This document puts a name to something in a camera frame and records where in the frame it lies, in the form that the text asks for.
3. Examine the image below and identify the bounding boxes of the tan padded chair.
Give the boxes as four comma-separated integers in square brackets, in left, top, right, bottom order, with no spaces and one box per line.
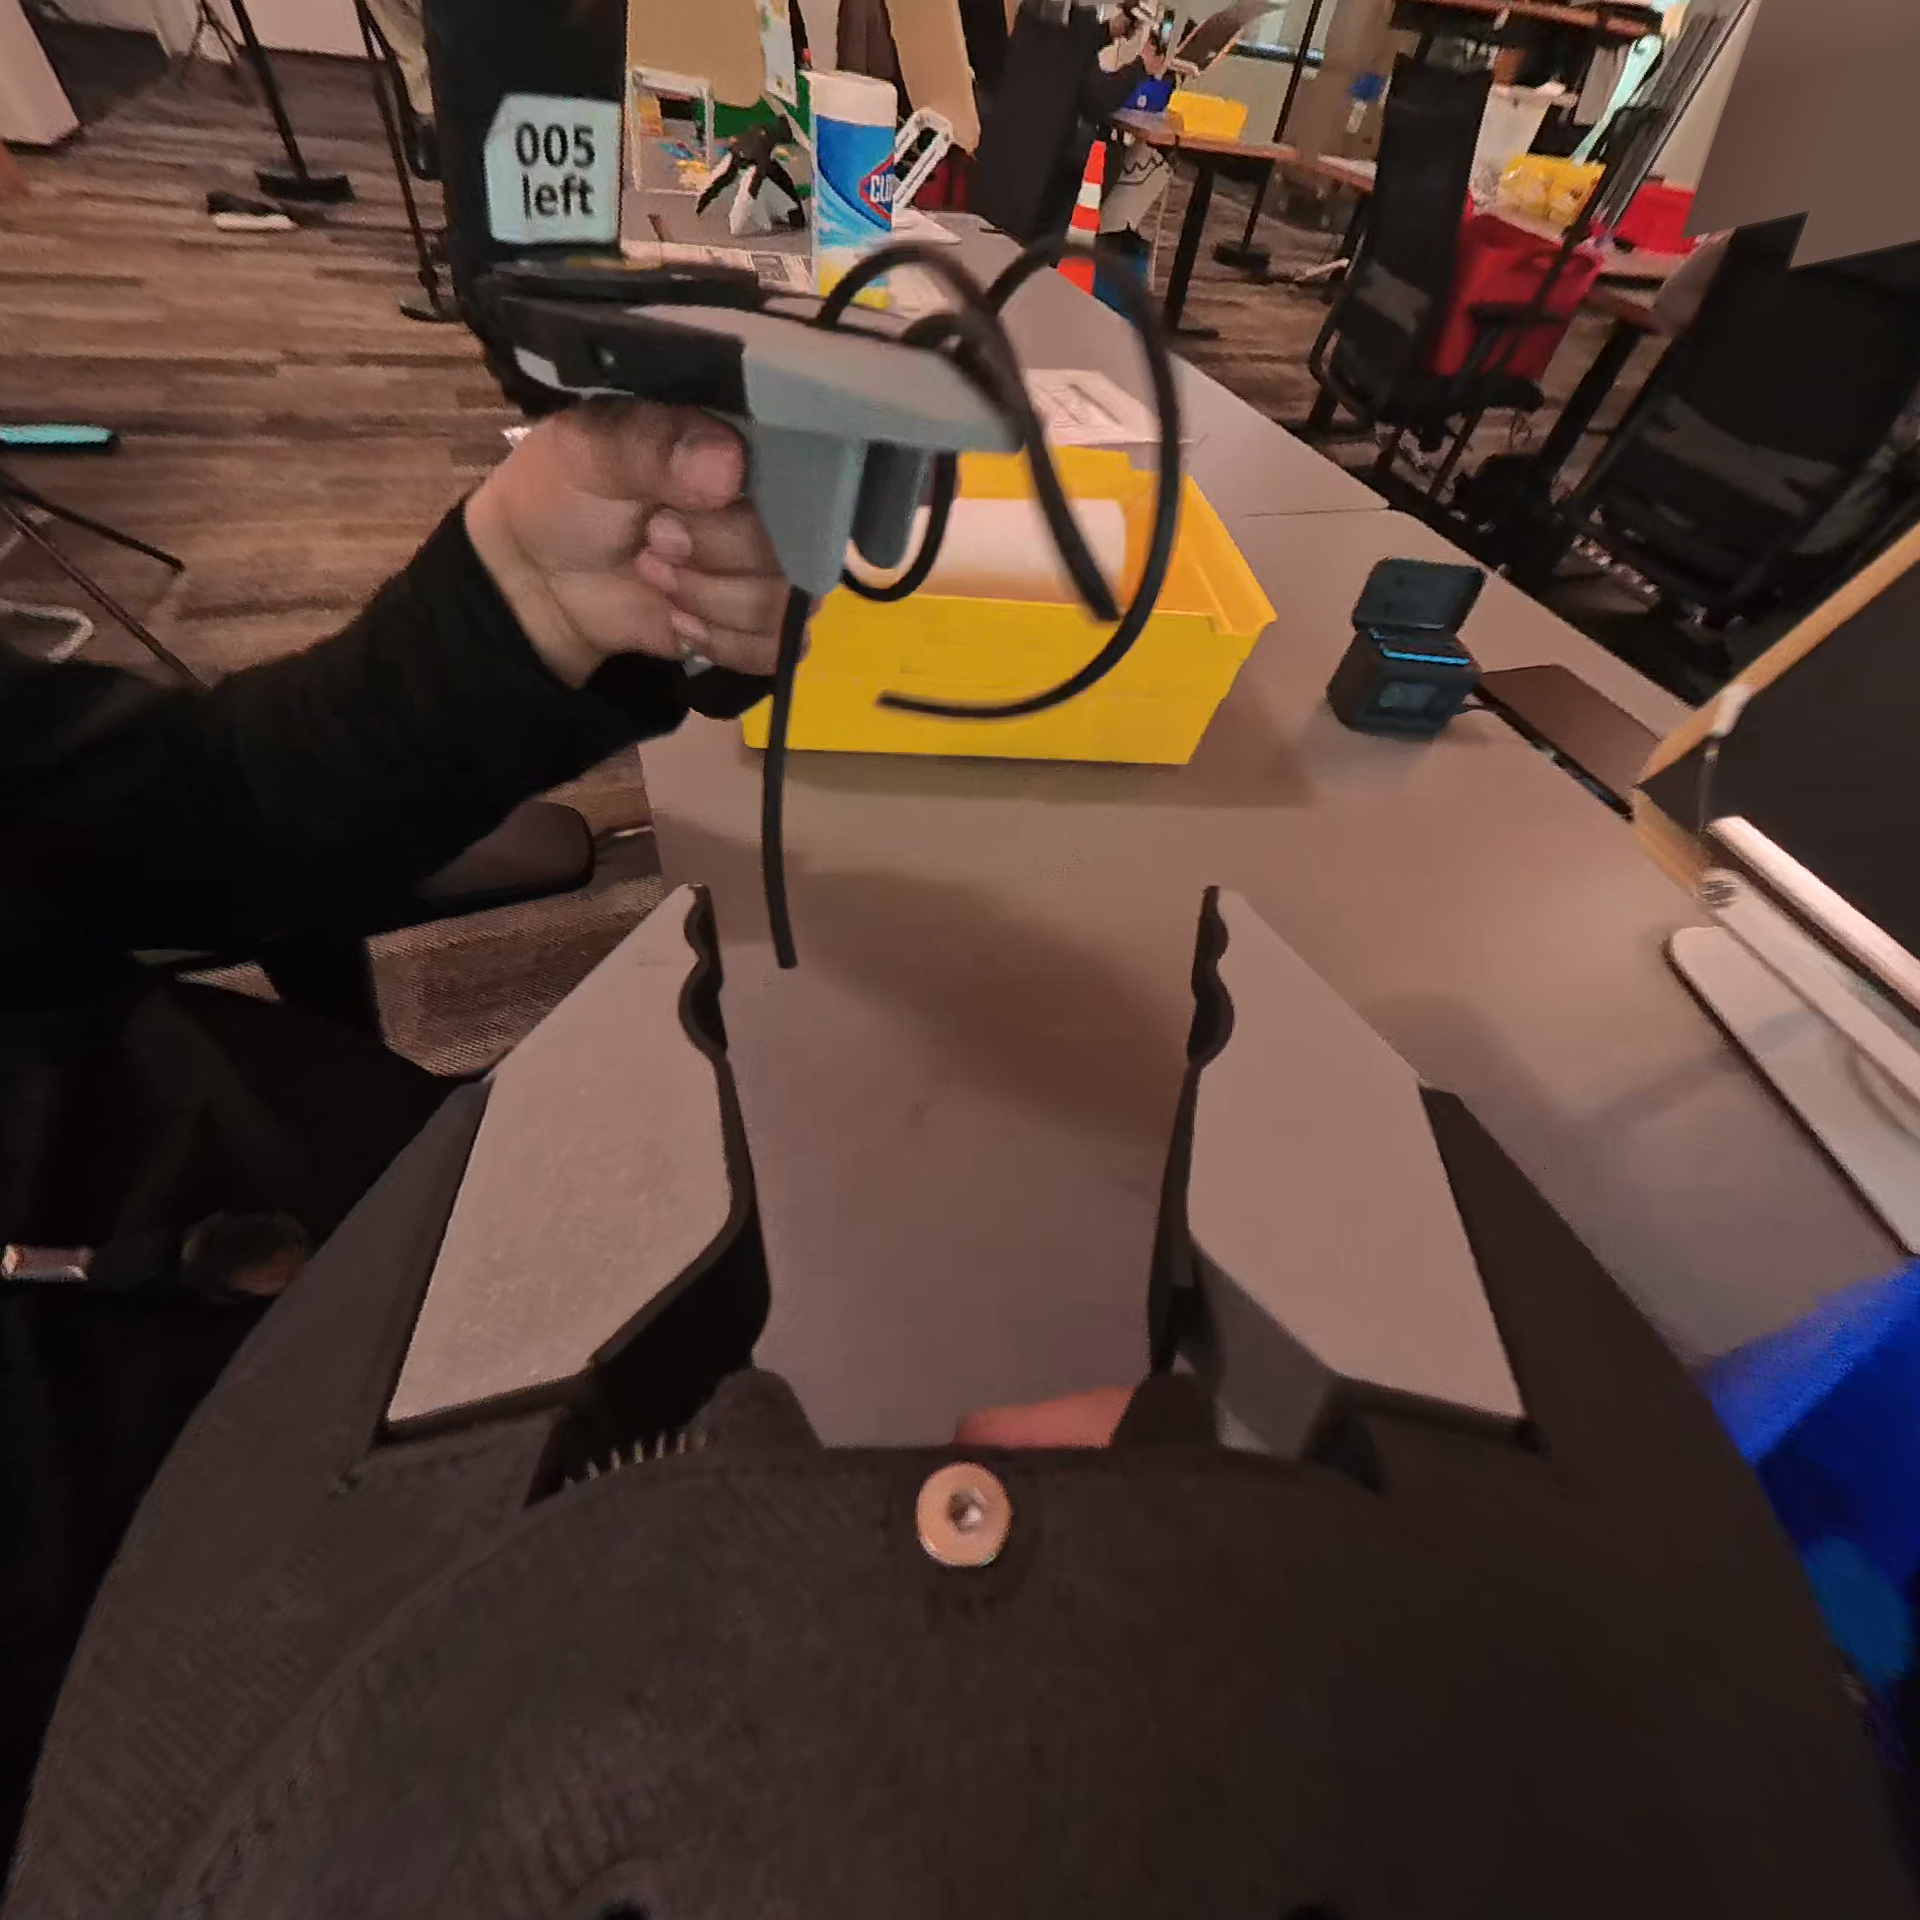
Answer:
[626,0,768,98]
[891,0,985,154]

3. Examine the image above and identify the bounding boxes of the black cable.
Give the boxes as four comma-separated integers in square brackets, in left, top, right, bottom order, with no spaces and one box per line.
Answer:
[759,238,1187,970]

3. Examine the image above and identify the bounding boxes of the red storage cart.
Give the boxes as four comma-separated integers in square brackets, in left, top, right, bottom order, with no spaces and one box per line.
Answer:
[1424,210,1601,378]

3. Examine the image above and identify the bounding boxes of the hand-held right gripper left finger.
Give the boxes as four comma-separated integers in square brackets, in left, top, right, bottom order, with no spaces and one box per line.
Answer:
[387,884,770,1426]

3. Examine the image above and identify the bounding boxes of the black board on stand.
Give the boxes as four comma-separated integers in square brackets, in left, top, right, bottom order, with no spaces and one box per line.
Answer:
[1632,518,1920,1256]

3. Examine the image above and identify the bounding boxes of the black teal charging case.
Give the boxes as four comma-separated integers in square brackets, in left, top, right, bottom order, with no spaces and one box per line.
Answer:
[1328,559,1489,736]

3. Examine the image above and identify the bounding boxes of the black office chair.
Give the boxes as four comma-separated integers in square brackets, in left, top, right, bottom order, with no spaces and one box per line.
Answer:
[1559,217,1920,664]
[1312,60,1502,436]

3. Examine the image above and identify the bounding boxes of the blue plastic bin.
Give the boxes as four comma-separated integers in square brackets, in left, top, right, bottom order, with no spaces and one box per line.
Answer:
[1697,1260,1920,1759]

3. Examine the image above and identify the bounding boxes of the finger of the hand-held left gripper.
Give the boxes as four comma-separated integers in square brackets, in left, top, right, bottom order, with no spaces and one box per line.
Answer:
[855,451,928,569]
[744,320,1030,594]

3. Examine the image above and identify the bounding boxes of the yellow plastic bin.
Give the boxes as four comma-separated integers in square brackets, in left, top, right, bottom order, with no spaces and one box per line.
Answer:
[739,442,1278,768]

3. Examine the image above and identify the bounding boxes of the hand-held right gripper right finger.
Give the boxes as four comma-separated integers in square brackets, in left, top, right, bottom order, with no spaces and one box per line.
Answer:
[1147,888,1527,1457]

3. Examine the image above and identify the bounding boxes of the person's left forearm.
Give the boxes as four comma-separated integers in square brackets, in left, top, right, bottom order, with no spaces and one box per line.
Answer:
[0,504,706,976]

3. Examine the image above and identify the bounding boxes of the white disinfecting wipes canister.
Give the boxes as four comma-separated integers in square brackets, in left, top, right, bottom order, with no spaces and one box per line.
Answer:
[809,66,904,295]

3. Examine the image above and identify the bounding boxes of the person's left hand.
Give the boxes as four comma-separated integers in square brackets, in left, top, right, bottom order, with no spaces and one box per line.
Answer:
[465,404,812,683]

